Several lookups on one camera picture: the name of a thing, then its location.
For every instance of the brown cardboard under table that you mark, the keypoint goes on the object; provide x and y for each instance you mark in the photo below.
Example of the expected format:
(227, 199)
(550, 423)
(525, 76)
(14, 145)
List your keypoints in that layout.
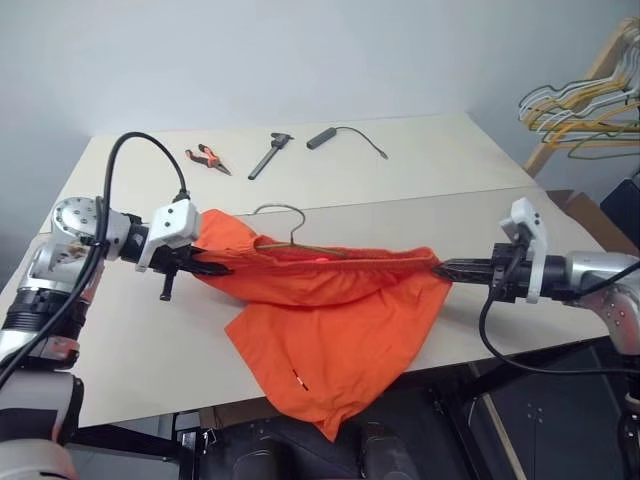
(235, 416)

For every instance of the dark rounded shape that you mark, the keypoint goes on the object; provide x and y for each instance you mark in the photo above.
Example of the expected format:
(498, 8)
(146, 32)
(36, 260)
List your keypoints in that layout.
(285, 455)
(392, 455)

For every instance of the black box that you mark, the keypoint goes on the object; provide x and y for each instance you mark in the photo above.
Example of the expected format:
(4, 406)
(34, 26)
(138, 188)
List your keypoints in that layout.
(622, 202)

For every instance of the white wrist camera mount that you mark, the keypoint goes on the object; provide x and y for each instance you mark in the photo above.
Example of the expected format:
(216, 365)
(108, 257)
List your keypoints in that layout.
(530, 235)
(172, 222)

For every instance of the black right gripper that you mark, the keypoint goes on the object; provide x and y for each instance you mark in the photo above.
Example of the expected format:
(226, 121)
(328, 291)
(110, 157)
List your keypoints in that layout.
(510, 272)

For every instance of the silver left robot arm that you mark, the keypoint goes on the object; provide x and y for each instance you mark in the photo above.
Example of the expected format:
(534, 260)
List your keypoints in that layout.
(50, 280)

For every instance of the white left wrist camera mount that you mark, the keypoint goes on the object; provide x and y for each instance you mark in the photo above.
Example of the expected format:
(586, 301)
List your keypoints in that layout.
(172, 222)

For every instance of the orange shirt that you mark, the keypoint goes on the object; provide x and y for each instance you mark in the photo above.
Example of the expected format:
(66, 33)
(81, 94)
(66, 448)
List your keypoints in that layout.
(330, 320)

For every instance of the black metal table frame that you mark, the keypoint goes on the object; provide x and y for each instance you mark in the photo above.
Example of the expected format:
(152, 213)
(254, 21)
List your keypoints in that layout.
(165, 450)

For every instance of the brown cardboard box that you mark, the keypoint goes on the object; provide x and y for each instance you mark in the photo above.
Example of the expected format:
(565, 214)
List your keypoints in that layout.
(580, 210)

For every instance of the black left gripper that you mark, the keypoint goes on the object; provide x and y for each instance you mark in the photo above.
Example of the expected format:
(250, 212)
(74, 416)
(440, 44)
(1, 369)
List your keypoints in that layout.
(170, 260)

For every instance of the light wooden hanger rack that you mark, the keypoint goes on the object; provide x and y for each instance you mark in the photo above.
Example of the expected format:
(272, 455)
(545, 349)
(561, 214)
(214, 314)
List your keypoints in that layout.
(600, 65)

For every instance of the thin wooden stick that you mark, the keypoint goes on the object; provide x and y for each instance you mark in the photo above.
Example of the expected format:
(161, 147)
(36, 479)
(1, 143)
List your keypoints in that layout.
(500, 440)

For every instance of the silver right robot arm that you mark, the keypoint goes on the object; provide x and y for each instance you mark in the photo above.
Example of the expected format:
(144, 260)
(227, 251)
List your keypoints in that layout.
(595, 280)

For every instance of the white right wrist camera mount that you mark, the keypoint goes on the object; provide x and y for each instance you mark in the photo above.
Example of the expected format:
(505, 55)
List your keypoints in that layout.
(530, 235)

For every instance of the black digital caliper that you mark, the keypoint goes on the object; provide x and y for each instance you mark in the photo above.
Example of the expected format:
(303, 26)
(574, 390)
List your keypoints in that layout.
(267, 157)

